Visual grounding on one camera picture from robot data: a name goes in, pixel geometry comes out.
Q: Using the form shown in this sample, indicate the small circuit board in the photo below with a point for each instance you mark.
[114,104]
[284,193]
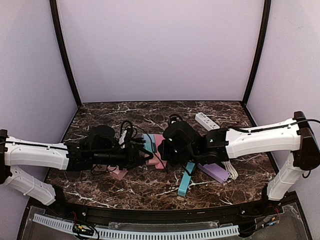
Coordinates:
[82,230]

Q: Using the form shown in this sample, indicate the teal power strip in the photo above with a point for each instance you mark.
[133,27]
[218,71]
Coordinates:
[185,181]

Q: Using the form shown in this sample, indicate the left black frame post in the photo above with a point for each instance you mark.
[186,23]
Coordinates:
[63,51]

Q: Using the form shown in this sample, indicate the right black frame post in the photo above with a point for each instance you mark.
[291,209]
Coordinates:
[258,51]

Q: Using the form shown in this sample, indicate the black frame post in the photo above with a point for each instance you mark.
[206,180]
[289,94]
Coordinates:
[63,51]
[258,51]

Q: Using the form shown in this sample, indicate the small teal adapter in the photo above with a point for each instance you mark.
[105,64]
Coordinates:
[147,144]

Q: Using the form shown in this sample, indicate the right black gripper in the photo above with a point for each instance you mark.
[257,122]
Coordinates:
[166,153]

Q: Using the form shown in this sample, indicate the pink cube socket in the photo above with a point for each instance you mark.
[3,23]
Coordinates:
[116,173]

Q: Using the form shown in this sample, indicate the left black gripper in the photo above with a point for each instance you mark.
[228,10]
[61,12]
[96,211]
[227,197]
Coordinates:
[133,155]

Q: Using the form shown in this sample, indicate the white power strip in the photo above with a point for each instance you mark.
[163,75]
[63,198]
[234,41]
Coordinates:
[206,122]

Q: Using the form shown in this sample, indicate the white slotted cable duct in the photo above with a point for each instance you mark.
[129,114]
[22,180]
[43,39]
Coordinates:
[102,233]

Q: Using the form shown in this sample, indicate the pink power strip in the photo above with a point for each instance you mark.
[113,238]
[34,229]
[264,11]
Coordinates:
[157,161]

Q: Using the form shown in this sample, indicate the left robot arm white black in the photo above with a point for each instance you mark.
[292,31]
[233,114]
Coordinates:
[100,147]

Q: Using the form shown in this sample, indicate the purple power strip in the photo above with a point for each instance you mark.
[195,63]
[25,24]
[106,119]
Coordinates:
[215,171]

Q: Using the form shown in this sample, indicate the light blue adapter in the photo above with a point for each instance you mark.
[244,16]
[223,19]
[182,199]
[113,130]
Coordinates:
[153,143]

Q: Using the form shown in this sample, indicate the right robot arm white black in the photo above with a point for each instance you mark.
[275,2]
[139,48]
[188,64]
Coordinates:
[294,135]

